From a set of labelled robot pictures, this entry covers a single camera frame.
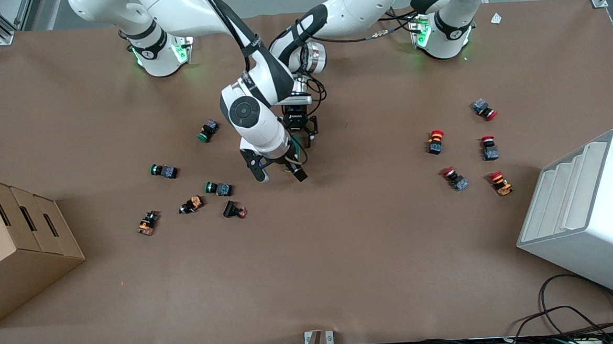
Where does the green push button switch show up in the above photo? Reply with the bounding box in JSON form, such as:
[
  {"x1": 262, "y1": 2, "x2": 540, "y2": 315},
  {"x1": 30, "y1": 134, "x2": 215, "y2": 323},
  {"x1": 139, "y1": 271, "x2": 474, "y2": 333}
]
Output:
[
  {"x1": 204, "y1": 180, "x2": 234, "y2": 198},
  {"x1": 196, "y1": 118, "x2": 221, "y2": 144},
  {"x1": 149, "y1": 162, "x2": 180, "y2": 181}
]

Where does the brown cardboard box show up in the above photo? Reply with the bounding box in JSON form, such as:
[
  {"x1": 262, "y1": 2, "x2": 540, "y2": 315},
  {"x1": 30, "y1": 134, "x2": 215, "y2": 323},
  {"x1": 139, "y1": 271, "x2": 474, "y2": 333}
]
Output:
[{"x1": 0, "y1": 170, "x2": 90, "y2": 330}]

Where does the black orange selector switch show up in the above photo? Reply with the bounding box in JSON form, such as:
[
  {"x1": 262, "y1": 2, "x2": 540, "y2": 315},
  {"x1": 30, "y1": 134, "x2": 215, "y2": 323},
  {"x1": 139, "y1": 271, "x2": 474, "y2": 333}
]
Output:
[
  {"x1": 135, "y1": 209, "x2": 161, "y2": 238},
  {"x1": 178, "y1": 195, "x2": 206, "y2": 215}
]

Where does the red button orange block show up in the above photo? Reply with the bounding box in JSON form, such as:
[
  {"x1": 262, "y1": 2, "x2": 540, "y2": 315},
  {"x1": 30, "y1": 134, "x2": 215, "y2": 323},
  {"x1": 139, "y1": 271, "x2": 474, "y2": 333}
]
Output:
[{"x1": 488, "y1": 169, "x2": 515, "y2": 198}]

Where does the red emergency stop button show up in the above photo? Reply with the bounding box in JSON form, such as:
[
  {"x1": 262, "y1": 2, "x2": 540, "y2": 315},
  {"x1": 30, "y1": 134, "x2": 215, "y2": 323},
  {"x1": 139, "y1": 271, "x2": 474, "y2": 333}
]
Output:
[{"x1": 426, "y1": 129, "x2": 447, "y2": 156}]

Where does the white stepped storage bin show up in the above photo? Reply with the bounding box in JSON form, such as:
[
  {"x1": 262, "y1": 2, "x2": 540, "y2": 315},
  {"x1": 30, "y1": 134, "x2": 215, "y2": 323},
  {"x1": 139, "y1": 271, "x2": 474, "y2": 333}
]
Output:
[{"x1": 510, "y1": 129, "x2": 613, "y2": 310}]

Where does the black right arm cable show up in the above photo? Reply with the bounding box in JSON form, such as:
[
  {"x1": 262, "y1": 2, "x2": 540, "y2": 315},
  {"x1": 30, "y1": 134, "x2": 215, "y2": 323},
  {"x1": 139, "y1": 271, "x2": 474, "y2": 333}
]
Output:
[{"x1": 201, "y1": 0, "x2": 255, "y2": 75}]

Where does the brown paper table cover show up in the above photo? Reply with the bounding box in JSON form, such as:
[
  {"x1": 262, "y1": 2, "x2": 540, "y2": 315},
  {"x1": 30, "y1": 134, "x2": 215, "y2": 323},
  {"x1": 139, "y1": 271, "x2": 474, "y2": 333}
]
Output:
[{"x1": 0, "y1": 0, "x2": 613, "y2": 344}]

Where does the black switch with red block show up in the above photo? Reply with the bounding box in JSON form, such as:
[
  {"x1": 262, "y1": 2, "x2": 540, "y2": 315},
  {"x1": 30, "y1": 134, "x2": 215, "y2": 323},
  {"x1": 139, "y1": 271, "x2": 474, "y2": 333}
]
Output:
[{"x1": 222, "y1": 199, "x2": 249, "y2": 220}]

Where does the red push button switch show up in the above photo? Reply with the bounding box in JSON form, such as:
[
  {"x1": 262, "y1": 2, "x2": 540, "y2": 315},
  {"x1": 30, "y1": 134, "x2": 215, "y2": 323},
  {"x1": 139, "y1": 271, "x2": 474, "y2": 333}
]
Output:
[
  {"x1": 471, "y1": 97, "x2": 499, "y2": 123},
  {"x1": 441, "y1": 165, "x2": 470, "y2": 193},
  {"x1": 480, "y1": 135, "x2": 500, "y2": 162}
]

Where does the black looped floor cable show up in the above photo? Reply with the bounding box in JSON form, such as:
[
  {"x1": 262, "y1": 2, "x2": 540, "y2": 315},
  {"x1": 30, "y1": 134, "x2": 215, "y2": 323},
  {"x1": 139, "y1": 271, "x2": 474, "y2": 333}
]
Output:
[{"x1": 537, "y1": 271, "x2": 613, "y2": 340}]

